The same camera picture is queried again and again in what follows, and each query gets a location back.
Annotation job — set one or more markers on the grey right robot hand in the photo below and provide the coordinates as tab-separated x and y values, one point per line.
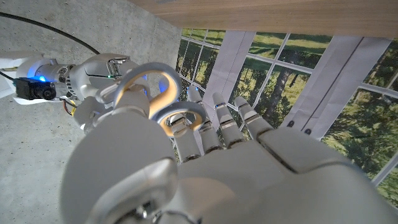
93	77

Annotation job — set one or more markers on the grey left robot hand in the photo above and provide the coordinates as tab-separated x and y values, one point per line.
248	180

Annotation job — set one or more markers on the printed window backdrop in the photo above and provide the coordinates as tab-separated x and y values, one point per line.
311	93

